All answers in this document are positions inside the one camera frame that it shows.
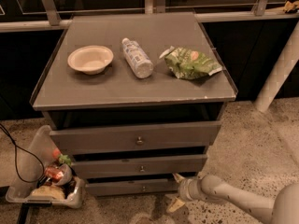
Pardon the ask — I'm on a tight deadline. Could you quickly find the clear plastic bin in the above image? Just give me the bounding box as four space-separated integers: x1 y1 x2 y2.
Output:
6 125 84 208

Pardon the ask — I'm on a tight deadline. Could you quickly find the grey middle drawer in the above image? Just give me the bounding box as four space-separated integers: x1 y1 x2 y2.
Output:
72 154 207 179

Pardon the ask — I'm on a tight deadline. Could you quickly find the white diagonal post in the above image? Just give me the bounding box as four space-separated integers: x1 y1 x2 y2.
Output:
253 22 299 112

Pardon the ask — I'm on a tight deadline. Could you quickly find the red snack can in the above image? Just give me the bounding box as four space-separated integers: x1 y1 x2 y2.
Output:
44 167 64 182

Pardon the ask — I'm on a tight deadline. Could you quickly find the green chip bag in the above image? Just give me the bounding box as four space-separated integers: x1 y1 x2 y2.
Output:
160 47 222 80

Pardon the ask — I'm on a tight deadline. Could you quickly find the orange green toy carrot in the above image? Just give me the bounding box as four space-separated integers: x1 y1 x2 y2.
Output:
52 148 72 165

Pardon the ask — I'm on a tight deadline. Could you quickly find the grey bottom drawer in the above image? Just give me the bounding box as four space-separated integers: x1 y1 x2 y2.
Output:
85 178 178 196

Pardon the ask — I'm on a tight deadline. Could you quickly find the clear plastic water bottle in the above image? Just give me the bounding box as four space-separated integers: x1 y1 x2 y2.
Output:
122 38 154 79

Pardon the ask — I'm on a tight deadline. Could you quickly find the yellow object on rail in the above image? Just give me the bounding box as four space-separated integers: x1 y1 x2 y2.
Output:
283 1 299 13

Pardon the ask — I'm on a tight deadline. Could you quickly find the grey drawer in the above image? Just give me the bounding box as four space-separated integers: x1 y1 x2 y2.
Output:
50 121 221 155
85 178 178 196
72 154 207 179

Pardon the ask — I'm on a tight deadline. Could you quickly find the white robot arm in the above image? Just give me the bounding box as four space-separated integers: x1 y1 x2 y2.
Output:
167 174 299 224

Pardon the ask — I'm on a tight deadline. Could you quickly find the grey top drawer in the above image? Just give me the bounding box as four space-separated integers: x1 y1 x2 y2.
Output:
50 121 221 155

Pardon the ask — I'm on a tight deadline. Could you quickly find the white paper bowl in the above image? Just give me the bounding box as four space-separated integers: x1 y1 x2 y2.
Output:
67 46 114 75

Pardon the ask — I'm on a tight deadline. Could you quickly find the black cable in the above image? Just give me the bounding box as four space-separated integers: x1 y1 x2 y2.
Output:
0 122 46 184

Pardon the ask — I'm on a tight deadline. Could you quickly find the metal railing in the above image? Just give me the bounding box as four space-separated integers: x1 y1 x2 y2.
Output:
0 0 299 33

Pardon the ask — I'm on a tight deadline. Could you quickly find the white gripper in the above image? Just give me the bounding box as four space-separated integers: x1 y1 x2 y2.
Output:
166 173 204 213

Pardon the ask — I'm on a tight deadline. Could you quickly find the yellow sponge item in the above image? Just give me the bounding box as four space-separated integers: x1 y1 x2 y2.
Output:
31 186 65 200

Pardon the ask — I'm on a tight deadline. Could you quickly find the grey drawer cabinet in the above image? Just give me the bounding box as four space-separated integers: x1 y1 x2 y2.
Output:
31 13 236 185

